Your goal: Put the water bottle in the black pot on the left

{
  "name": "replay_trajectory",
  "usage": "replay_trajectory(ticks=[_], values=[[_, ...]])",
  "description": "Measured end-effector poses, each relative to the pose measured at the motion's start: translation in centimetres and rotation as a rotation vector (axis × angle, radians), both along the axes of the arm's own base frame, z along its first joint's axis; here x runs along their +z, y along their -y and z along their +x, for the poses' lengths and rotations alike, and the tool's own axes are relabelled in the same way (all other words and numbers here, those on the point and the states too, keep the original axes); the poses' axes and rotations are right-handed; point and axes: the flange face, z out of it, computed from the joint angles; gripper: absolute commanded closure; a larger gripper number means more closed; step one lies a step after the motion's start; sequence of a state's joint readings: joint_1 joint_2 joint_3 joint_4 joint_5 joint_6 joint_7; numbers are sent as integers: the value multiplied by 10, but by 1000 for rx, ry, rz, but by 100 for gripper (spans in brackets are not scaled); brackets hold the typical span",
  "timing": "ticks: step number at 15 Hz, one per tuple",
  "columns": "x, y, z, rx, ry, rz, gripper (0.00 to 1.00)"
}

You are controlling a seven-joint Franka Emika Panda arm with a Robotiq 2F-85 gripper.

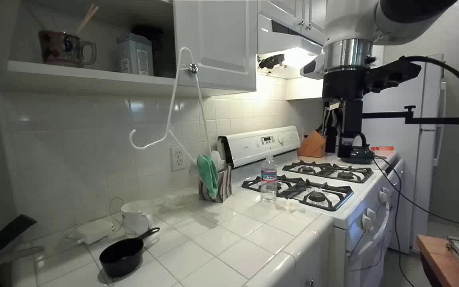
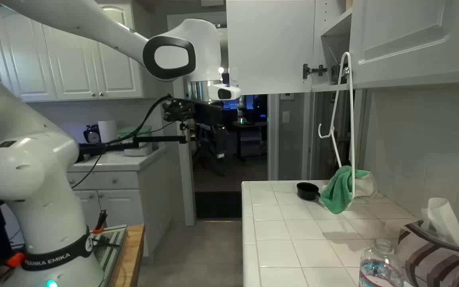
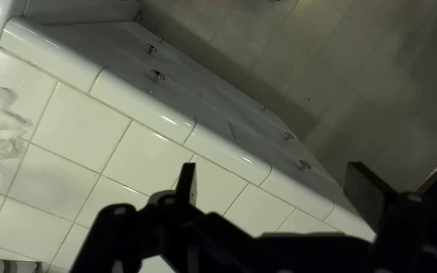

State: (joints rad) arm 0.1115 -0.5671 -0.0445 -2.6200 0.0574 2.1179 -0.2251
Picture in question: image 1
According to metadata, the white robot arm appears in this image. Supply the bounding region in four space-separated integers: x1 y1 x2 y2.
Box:
322 0 457 157

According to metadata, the white wall outlet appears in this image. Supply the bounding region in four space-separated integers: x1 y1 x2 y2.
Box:
170 148 184 170

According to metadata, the white upper cabinet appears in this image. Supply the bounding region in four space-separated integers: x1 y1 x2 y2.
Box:
0 0 256 95

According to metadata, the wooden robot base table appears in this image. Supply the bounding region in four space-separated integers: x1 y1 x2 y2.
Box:
417 234 459 287

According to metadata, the clear plastic water bottle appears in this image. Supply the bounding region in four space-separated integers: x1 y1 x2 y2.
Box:
259 154 277 202

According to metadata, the green cloth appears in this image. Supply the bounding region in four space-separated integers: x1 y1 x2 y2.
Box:
196 152 218 199

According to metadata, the dark ceramic mug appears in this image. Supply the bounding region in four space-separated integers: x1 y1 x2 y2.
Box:
38 30 97 66

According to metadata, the wooden knife block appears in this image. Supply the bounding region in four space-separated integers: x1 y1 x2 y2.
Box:
298 130 325 157

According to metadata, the white range hood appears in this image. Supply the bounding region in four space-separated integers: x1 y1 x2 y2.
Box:
256 14 322 77

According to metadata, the small black pot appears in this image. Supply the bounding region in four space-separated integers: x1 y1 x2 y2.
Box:
98 226 159 277

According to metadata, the white refrigerator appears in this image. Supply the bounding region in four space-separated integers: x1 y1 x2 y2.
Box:
361 61 443 253

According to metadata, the white gas stove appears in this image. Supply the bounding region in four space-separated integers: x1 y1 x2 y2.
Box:
218 125 404 287

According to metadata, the white plastic clothes hanger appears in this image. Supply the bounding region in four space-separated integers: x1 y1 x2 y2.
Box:
127 46 208 164

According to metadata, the glass jar on shelf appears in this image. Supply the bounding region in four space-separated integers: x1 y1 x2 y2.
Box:
116 33 153 74

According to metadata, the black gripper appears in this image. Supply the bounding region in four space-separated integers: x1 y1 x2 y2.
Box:
322 69 365 157

